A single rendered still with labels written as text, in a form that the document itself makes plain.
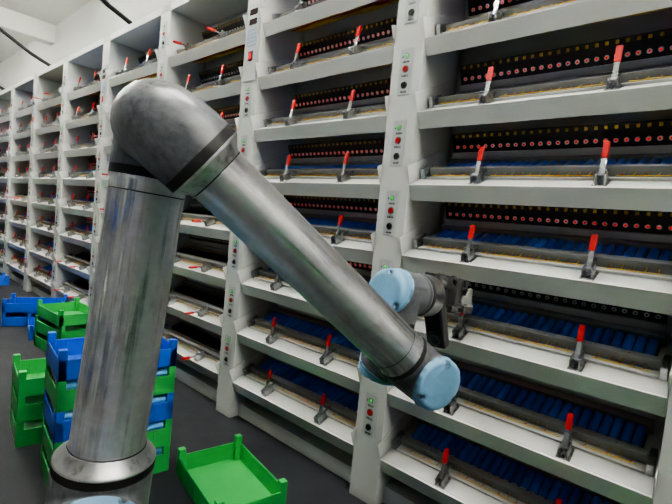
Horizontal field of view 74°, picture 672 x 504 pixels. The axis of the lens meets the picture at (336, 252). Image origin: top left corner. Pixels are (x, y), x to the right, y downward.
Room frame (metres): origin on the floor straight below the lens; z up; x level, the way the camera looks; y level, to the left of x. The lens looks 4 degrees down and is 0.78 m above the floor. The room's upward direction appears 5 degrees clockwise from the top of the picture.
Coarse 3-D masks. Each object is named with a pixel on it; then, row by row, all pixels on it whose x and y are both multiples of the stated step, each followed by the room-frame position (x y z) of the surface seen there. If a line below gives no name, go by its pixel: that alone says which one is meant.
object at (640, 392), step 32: (416, 320) 1.20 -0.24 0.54; (608, 320) 1.01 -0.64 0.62; (640, 320) 0.97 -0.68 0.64; (448, 352) 1.10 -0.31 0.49; (480, 352) 1.04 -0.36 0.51; (512, 352) 1.00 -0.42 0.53; (544, 352) 0.98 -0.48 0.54; (576, 384) 0.90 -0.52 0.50; (608, 384) 0.86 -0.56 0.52; (640, 384) 0.84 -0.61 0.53
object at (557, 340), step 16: (448, 320) 1.17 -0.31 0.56; (464, 320) 1.13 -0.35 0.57; (480, 320) 1.10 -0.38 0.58; (528, 336) 1.03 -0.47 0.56; (544, 336) 1.00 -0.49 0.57; (560, 336) 0.99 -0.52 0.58; (592, 352) 0.94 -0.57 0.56; (608, 352) 0.92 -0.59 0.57; (624, 352) 0.90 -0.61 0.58; (640, 352) 0.89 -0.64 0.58; (640, 368) 0.87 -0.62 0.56; (656, 368) 0.86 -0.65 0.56
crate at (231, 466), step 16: (208, 448) 1.33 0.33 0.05; (224, 448) 1.36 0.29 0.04; (240, 448) 1.38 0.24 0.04; (176, 464) 1.27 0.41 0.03; (192, 464) 1.30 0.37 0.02; (208, 464) 1.33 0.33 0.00; (224, 464) 1.34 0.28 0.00; (240, 464) 1.35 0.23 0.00; (256, 464) 1.29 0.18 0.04; (192, 480) 1.16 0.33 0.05; (208, 480) 1.25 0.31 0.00; (224, 480) 1.25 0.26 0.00; (240, 480) 1.26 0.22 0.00; (256, 480) 1.27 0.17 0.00; (272, 480) 1.21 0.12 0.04; (192, 496) 1.16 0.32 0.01; (208, 496) 1.17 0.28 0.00; (224, 496) 1.18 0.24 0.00; (240, 496) 1.19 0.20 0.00; (256, 496) 1.19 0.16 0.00; (272, 496) 1.13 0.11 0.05
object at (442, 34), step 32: (480, 0) 1.27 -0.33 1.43; (512, 0) 1.21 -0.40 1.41; (544, 0) 1.16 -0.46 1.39; (576, 0) 1.00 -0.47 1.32; (608, 0) 0.92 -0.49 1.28; (640, 0) 0.89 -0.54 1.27; (448, 32) 1.15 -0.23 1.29; (480, 32) 1.10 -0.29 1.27; (512, 32) 1.05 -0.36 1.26; (544, 32) 1.01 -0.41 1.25
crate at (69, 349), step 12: (48, 336) 1.23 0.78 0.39; (48, 348) 1.22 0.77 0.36; (60, 348) 1.26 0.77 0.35; (72, 348) 1.28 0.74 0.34; (168, 348) 1.27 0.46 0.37; (48, 360) 1.21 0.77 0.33; (60, 360) 1.09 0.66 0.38; (72, 360) 1.11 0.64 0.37; (168, 360) 1.27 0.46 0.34; (60, 372) 1.09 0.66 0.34; (72, 372) 1.11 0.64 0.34
